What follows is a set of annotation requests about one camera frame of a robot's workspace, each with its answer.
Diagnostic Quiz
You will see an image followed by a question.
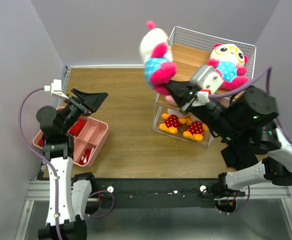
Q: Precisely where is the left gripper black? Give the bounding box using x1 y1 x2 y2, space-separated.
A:
60 87 108 133

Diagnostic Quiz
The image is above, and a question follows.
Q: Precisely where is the pink plush face down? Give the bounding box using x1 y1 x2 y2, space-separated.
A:
165 95 177 106

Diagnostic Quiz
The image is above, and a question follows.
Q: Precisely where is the red white item in tray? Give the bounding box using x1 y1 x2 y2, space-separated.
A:
79 147 94 166

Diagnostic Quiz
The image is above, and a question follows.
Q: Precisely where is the yellow frog plush front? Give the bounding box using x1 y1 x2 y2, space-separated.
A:
183 118 209 142

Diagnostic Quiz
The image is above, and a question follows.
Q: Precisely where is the yellow frog plush back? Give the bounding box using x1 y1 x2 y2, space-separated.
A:
159 108 187 135

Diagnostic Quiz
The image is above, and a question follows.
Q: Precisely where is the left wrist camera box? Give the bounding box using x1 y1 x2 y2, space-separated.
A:
44 79 68 100

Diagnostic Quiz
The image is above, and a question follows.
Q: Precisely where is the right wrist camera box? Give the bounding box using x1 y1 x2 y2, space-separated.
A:
190 64 224 107

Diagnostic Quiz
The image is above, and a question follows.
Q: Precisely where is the red block under camera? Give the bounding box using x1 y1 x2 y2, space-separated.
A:
68 119 86 137

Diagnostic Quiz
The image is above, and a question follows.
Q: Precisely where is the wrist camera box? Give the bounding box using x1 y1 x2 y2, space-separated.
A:
190 64 224 107
44 79 68 100

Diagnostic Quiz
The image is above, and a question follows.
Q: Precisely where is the white panda plush with glasses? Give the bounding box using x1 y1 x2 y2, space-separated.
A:
208 43 249 91

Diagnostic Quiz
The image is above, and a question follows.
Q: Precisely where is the white panda plush blue dress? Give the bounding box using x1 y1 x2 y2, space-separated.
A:
139 20 177 96

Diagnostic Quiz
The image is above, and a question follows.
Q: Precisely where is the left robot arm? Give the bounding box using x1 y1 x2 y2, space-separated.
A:
36 88 108 240

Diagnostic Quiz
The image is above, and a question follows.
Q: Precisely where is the black cloth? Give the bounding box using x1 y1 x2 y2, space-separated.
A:
221 145 259 170

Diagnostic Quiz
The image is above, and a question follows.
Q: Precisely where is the pink divided tray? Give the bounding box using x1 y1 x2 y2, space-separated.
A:
32 106 109 168

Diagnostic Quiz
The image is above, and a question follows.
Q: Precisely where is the black mounting rail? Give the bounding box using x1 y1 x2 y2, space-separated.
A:
90 177 245 209

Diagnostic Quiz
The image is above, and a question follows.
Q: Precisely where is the white wire wooden shelf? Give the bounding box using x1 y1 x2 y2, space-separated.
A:
153 26 257 147

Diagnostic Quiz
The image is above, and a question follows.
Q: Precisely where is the yellow frog plush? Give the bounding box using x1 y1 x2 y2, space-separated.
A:
159 108 187 135
183 118 209 142

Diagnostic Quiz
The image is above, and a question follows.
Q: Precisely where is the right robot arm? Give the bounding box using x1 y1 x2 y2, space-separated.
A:
164 80 292 198

